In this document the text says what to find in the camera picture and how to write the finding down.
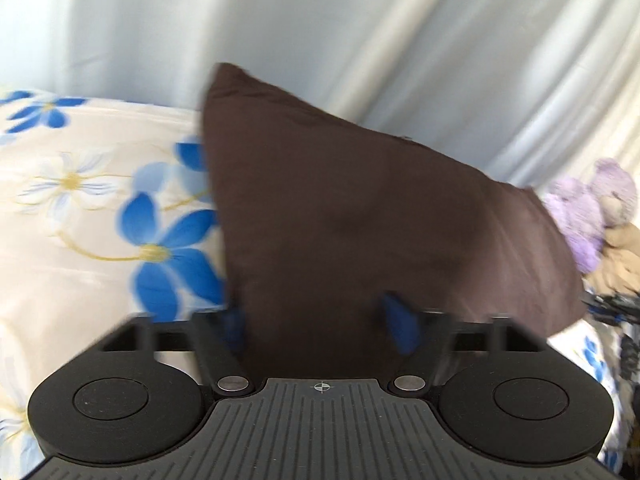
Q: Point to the purple teddy bear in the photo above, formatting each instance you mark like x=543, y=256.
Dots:
x=580, y=215

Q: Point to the brown jacket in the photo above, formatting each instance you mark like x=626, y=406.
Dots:
x=360, y=230

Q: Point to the floral bed sheet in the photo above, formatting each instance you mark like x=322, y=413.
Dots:
x=85, y=220

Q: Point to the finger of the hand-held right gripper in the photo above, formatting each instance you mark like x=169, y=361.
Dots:
x=612, y=306

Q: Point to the white curtain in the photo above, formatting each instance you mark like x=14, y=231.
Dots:
x=380, y=40

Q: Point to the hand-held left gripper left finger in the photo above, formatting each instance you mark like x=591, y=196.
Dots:
x=234, y=330

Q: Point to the beige plush toy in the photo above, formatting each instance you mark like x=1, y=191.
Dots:
x=620, y=260

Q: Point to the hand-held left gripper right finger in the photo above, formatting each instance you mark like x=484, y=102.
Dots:
x=402, y=322

